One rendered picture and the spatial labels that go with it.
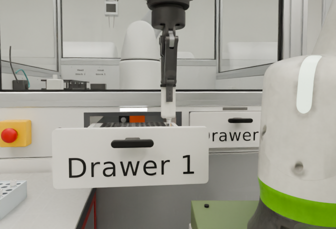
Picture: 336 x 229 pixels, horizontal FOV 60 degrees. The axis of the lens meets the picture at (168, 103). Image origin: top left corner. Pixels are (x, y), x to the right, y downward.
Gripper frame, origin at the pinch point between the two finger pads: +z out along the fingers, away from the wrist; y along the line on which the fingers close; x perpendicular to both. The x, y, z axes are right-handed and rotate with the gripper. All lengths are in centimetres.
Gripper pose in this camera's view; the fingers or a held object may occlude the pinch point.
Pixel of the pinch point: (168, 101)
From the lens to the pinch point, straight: 65.3
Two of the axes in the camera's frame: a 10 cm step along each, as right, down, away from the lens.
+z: 0.0, 10.0, 0.6
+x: 9.9, 0.0, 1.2
